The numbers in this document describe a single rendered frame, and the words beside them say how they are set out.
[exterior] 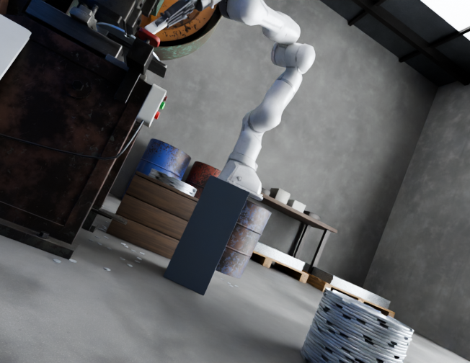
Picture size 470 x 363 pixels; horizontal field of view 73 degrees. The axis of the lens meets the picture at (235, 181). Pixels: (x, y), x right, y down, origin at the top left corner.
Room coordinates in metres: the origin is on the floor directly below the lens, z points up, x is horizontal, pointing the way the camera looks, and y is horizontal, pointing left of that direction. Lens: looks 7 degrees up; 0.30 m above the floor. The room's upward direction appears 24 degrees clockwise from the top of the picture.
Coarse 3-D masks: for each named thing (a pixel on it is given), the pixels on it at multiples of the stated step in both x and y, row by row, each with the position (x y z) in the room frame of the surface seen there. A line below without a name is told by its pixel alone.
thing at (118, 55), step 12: (36, 0) 0.99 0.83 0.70; (36, 12) 0.99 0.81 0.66; (48, 12) 1.00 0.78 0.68; (60, 12) 1.01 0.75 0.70; (48, 24) 1.01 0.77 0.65; (60, 24) 1.01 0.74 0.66; (72, 24) 1.02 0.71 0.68; (84, 24) 1.03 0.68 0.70; (72, 36) 1.02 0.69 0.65; (84, 36) 1.03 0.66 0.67; (96, 36) 1.04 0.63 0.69; (96, 48) 1.05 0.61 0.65; (108, 48) 1.05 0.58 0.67; (120, 48) 1.07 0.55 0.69
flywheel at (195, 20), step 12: (168, 0) 1.62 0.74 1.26; (192, 12) 1.66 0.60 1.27; (204, 12) 1.64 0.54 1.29; (144, 24) 1.61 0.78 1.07; (180, 24) 1.65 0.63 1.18; (192, 24) 1.64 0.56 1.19; (204, 24) 1.65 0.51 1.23; (168, 36) 1.61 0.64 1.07; (180, 36) 1.63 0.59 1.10; (192, 36) 1.68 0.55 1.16
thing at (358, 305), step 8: (328, 288) 1.19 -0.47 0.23; (336, 296) 1.04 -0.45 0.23; (344, 296) 1.23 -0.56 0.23; (352, 304) 0.99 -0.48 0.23; (360, 304) 1.11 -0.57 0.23; (368, 312) 0.97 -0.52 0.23; (376, 312) 1.07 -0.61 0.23; (384, 320) 0.95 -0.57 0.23; (392, 320) 1.13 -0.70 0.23; (408, 328) 1.06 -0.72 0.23
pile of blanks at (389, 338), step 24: (336, 312) 1.02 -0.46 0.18; (360, 312) 0.98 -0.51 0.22; (312, 336) 1.08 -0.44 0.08; (336, 336) 1.03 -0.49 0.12; (360, 336) 1.01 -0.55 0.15; (384, 336) 0.95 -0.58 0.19; (408, 336) 0.98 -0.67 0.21; (312, 360) 1.04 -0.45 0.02; (336, 360) 0.98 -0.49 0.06; (360, 360) 0.96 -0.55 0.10; (384, 360) 0.95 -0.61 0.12
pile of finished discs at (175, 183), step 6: (150, 174) 1.80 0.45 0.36; (156, 174) 1.76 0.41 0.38; (162, 174) 1.74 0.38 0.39; (162, 180) 1.74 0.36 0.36; (168, 180) 1.73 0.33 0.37; (174, 180) 1.74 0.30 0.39; (174, 186) 1.74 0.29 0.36; (180, 186) 1.75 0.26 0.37; (186, 186) 1.77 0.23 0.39; (186, 192) 1.78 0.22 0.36; (192, 192) 1.83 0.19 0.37
